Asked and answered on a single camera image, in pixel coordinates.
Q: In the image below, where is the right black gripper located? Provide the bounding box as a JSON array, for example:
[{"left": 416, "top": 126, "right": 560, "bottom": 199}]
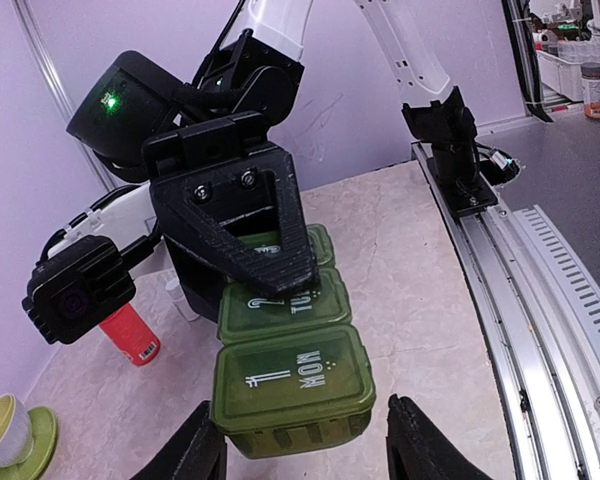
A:
[{"left": 142, "top": 111, "right": 319, "bottom": 323}]

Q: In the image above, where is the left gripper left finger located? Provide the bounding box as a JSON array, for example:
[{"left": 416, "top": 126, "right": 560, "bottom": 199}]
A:
[{"left": 131, "top": 400, "right": 228, "bottom": 480}]

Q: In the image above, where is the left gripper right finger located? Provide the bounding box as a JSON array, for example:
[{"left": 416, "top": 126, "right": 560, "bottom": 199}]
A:
[{"left": 386, "top": 394, "right": 485, "bottom": 480}]

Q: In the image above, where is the green weekly pill organizer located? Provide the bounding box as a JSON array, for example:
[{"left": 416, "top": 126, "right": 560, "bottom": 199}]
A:
[{"left": 211, "top": 223, "right": 376, "bottom": 459}]

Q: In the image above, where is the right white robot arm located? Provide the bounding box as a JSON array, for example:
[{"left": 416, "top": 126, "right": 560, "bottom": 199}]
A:
[{"left": 67, "top": 1, "right": 319, "bottom": 320}]

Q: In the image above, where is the small white pill bottle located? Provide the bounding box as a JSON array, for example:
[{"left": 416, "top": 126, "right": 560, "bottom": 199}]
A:
[{"left": 165, "top": 270, "right": 200, "bottom": 323}]

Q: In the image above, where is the red pill bottle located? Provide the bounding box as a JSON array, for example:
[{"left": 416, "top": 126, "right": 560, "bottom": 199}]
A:
[{"left": 99, "top": 303, "right": 161, "bottom": 366}]

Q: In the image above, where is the green saucer plate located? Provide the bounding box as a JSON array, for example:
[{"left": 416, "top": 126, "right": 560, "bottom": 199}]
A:
[{"left": 0, "top": 406, "right": 59, "bottom": 480}]

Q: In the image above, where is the green and white bowl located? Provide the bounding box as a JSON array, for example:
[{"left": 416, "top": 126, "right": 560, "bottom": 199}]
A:
[{"left": 0, "top": 393, "right": 33, "bottom": 468}]

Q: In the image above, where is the background orange label jar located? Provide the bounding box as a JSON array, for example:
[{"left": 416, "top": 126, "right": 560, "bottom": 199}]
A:
[{"left": 580, "top": 62, "right": 600, "bottom": 120}]

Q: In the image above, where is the front aluminium rail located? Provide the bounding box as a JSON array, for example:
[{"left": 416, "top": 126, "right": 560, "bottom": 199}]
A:
[{"left": 409, "top": 139, "right": 600, "bottom": 480}]

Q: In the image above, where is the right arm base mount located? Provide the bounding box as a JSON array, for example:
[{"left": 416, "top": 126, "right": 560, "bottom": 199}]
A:
[{"left": 402, "top": 87, "right": 521, "bottom": 218}]

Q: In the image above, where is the left aluminium frame post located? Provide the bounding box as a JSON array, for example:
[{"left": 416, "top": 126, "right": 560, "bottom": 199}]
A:
[{"left": 11, "top": 0, "right": 117, "bottom": 192}]

